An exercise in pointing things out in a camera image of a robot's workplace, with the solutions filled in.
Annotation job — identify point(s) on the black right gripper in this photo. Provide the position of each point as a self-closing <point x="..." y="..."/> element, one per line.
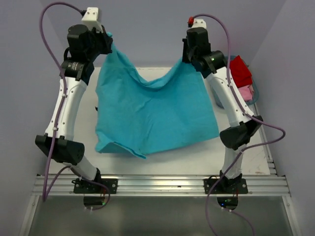
<point x="185" y="58"/>

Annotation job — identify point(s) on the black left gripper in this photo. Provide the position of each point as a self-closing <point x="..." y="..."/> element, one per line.
<point x="106" y="39"/>

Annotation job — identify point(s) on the turquoise t shirt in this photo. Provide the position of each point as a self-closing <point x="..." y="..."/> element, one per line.
<point x="145" y="117"/>

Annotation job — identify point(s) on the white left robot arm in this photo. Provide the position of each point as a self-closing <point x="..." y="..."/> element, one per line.
<point x="58" y="143"/>

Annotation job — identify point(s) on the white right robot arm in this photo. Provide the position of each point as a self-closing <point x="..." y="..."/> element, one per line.
<point x="243" y="123"/>

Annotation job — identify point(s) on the red t shirt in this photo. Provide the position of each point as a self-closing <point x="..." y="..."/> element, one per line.
<point x="240" y="72"/>

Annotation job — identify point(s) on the pink t shirt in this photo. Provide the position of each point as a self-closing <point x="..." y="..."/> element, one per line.
<point x="247" y="92"/>

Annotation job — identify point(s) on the teal plastic basket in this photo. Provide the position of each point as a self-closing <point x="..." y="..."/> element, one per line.
<point x="256" y="93"/>

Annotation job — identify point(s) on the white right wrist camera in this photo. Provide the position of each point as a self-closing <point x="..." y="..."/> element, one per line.
<point x="196" y="23"/>

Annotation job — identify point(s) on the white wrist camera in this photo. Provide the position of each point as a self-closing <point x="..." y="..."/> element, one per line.
<point x="196" y="23"/>
<point x="92" y="19"/>

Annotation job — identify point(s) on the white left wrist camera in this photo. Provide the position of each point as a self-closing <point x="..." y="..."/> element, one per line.
<point x="92" y="19"/>

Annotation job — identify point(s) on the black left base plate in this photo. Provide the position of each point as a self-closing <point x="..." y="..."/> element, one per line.
<point x="106" y="185"/>

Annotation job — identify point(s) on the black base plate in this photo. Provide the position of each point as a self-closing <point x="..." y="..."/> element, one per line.
<point x="225" y="186"/>
<point x="106" y="185"/>

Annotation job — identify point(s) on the aluminium mounting rail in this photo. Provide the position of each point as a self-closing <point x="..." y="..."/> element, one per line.
<point x="169" y="186"/>

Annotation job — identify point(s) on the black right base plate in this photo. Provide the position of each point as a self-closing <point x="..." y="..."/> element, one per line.
<point x="225" y="186"/>

